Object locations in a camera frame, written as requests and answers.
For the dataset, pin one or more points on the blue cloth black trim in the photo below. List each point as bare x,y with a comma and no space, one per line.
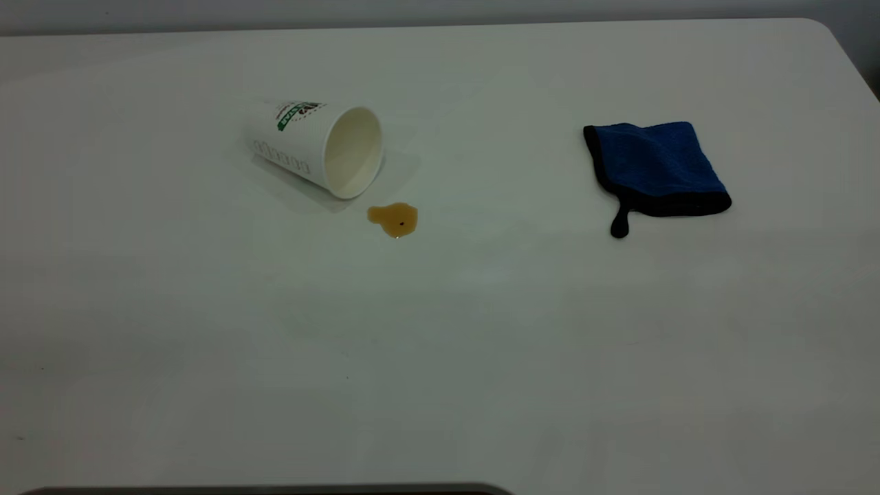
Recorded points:
656,161

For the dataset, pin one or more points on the brown liquid spill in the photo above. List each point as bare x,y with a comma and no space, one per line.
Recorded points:
392,218

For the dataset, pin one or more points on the white paper cup green print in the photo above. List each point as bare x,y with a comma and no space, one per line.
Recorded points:
295,141

